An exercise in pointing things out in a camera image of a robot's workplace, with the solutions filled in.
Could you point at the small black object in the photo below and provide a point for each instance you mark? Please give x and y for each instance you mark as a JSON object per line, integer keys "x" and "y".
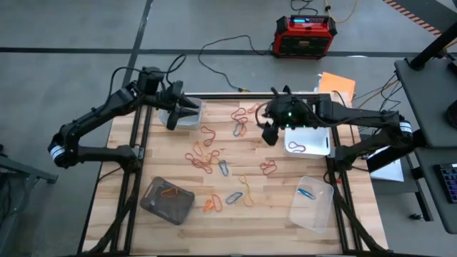
{"x": 415, "y": 216}

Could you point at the orange black hazard tape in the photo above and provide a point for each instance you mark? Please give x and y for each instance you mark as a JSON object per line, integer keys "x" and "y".
{"x": 410, "y": 16}

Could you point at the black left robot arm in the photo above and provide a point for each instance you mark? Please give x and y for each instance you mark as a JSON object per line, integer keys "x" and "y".
{"x": 119, "y": 101}

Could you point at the red black power station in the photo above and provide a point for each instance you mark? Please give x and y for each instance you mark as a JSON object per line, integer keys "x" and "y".
{"x": 303, "y": 43}

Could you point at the blue rubber band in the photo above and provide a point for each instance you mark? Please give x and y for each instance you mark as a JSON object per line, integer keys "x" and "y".
{"x": 227, "y": 201}
{"x": 226, "y": 172}
{"x": 306, "y": 193}
{"x": 235, "y": 131}

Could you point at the black round object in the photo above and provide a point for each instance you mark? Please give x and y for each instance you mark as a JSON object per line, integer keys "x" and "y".
{"x": 452, "y": 114}

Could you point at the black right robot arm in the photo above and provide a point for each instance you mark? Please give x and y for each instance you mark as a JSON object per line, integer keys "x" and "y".
{"x": 357, "y": 114}

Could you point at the black pole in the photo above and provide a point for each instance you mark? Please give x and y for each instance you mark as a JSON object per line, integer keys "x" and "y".
{"x": 433, "y": 46}

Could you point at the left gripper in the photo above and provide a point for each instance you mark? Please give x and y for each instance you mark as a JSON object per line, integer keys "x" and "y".
{"x": 174, "y": 93}

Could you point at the clear plastic basket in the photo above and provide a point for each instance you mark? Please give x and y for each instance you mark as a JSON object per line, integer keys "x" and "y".
{"x": 310, "y": 214}

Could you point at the orange paper sheet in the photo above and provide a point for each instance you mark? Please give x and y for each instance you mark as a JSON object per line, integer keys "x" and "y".
{"x": 337, "y": 85}

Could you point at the yellow rubber band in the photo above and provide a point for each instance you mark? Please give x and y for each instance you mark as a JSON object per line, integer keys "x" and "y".
{"x": 246, "y": 185}

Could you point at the black aluminium table frame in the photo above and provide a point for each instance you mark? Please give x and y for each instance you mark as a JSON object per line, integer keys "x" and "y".
{"x": 232, "y": 95}

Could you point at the grey metal stand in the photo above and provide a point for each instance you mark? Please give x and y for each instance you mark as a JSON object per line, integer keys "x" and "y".
{"x": 25, "y": 173}

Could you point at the grey desk top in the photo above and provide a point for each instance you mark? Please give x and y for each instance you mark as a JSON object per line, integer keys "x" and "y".
{"x": 428, "y": 185}
{"x": 425, "y": 107}

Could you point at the white plastic basket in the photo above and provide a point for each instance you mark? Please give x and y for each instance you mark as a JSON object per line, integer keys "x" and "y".
{"x": 314, "y": 135}
{"x": 193, "y": 123}

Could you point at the grey translucent plastic basket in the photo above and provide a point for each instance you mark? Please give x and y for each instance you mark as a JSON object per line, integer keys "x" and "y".
{"x": 157, "y": 210}

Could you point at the white paper sheet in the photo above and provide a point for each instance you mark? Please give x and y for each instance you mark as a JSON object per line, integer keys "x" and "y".
{"x": 389, "y": 173}

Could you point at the black metal beam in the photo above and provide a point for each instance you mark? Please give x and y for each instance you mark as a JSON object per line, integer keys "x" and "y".
{"x": 392, "y": 153}

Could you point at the black keyboard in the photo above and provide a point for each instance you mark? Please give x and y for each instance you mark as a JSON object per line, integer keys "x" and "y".
{"x": 448, "y": 182}

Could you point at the black frame bracket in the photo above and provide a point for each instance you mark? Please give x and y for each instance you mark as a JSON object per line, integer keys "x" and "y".
{"x": 286, "y": 88}

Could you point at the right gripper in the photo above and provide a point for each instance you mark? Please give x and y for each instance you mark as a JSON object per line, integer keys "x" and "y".
{"x": 285, "y": 110}

